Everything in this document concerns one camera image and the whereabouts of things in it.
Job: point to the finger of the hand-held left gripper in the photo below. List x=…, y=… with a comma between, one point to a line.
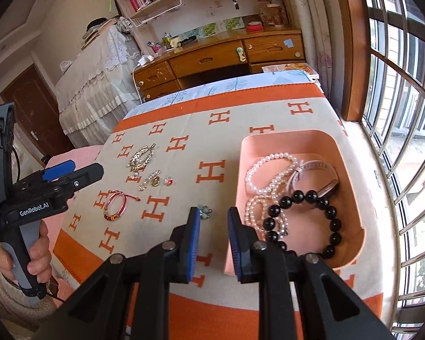
x=58, y=170
x=88, y=174

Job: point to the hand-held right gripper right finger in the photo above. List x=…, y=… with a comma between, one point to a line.
x=235, y=246

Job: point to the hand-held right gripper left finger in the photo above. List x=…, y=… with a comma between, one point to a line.
x=194, y=244

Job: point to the small flower hair clip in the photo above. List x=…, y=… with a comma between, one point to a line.
x=204, y=211

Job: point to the gold rhinestone hair clip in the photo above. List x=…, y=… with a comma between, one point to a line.
x=141, y=157

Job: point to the pink plastic tray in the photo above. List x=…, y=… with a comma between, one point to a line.
x=269, y=147

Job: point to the person's left forearm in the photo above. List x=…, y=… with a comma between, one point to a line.
x=14, y=304

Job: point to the person's left hand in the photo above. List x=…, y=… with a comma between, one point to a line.
x=40, y=258

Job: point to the pink blanket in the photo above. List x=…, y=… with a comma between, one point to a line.
x=74, y=156

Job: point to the brown wooden door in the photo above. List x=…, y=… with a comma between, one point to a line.
x=32, y=113

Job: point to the white lace covered piano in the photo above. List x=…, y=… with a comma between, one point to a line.
x=95, y=85

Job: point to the orange beige printed blanket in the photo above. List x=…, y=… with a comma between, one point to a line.
x=205, y=141

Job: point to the pink wrist watch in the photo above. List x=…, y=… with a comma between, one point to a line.
x=317, y=167

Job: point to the white charger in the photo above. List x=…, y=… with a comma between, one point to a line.
x=146, y=60

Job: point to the stack of books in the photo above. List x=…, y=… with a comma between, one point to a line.
x=92, y=37

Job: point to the black hat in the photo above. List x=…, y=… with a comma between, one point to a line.
x=97, y=24

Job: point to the wooden desk with drawers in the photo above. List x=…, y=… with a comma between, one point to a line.
x=205, y=60

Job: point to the black flashlight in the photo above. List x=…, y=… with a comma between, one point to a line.
x=188, y=39

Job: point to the colourful magazine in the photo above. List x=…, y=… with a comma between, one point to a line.
x=290, y=67

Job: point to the green picture cards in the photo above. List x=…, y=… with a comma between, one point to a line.
x=209, y=28

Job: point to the metal window grille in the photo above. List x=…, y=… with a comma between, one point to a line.
x=403, y=113

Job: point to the small red box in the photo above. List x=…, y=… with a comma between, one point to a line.
x=255, y=26

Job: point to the floral patterned jar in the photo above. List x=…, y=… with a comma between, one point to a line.
x=272, y=14

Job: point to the floral white curtain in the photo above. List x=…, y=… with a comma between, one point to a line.
x=315, y=24

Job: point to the wooden window frame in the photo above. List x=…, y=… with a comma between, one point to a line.
x=350, y=42

